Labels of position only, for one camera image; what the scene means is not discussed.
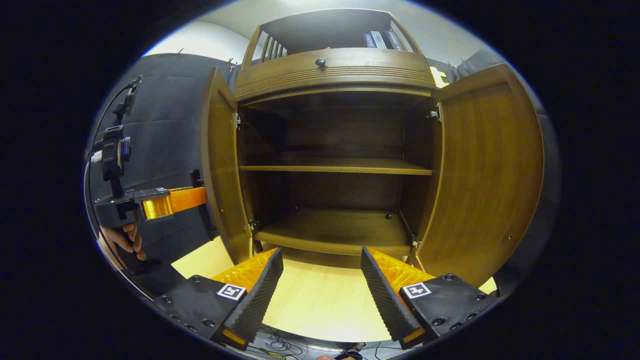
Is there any wooden cabinet drawer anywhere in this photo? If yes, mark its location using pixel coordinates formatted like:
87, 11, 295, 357
234, 47, 437, 103

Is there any wooden double-door shoe cabinet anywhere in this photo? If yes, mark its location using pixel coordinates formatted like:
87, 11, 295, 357
232, 7, 443, 257

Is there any black backdrop cloth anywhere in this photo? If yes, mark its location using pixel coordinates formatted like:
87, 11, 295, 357
85, 47, 558, 296

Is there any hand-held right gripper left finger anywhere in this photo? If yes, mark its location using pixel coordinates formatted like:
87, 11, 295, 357
152, 247, 285, 351

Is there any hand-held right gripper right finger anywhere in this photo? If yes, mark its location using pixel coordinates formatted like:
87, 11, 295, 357
360, 246, 501, 350

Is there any wooden shoe cabinet door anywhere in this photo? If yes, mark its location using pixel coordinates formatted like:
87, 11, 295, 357
415, 62, 546, 288
200, 66, 253, 265

